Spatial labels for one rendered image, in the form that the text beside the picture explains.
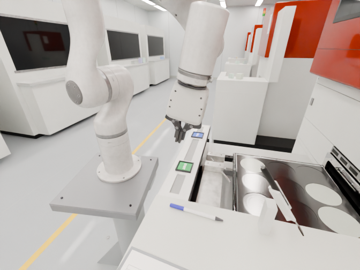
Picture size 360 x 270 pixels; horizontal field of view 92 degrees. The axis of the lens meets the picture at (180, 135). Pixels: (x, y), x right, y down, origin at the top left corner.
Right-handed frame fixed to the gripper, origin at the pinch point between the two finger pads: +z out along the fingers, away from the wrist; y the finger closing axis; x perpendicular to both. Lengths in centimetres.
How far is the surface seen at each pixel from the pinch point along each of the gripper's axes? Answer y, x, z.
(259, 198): -30.4, -3.2, 15.5
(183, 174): -4.2, -1.0, 15.1
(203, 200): -13.2, 0.7, 21.2
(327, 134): -59, -42, 0
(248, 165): -28.1, -20.8, 16.0
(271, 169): -36.9, -20.8, 14.2
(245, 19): -16, -801, -126
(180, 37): 228, -801, -14
